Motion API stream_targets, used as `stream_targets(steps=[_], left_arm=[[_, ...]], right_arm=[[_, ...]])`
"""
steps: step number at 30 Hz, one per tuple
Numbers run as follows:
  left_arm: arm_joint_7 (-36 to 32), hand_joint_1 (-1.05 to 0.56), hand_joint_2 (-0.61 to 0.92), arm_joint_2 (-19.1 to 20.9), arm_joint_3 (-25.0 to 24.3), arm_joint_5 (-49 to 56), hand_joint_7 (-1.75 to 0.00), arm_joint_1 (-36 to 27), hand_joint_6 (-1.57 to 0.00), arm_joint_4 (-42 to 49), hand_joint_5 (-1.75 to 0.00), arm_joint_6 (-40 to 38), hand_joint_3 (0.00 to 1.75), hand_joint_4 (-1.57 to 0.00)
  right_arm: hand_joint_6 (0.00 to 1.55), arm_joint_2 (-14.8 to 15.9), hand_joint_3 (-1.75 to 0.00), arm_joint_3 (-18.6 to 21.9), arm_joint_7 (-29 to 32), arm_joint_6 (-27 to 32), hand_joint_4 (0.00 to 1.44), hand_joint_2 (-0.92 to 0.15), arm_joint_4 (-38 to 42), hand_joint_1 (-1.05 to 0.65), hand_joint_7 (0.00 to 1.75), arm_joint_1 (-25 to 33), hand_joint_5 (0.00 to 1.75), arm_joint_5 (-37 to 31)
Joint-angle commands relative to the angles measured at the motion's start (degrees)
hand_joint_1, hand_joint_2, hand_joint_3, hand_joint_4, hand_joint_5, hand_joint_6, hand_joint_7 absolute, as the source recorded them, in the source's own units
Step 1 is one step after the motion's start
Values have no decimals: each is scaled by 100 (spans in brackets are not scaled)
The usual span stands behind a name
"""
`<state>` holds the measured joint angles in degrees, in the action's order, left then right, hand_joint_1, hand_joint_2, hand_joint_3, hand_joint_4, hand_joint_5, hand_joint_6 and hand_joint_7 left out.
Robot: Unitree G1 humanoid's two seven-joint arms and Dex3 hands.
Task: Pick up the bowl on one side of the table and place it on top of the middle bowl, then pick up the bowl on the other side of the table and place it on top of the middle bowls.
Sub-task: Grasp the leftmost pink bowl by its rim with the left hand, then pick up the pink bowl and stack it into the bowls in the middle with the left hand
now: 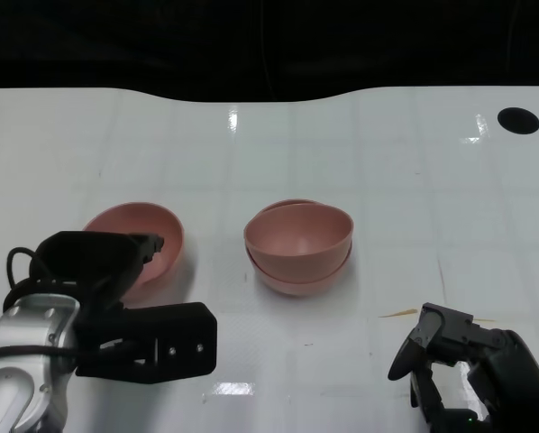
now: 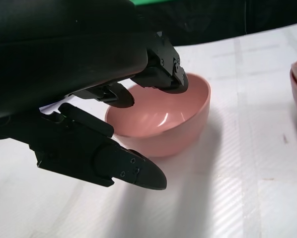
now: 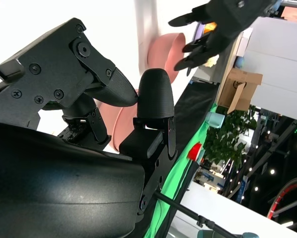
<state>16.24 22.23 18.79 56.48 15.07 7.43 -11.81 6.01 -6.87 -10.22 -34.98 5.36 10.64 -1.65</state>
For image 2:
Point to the green backdrop cloth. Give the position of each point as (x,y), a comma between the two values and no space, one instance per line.
(161,2)

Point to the black backdrop cloth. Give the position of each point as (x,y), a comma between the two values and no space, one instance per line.
(213,19)

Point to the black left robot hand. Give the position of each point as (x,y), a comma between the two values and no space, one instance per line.
(51,62)

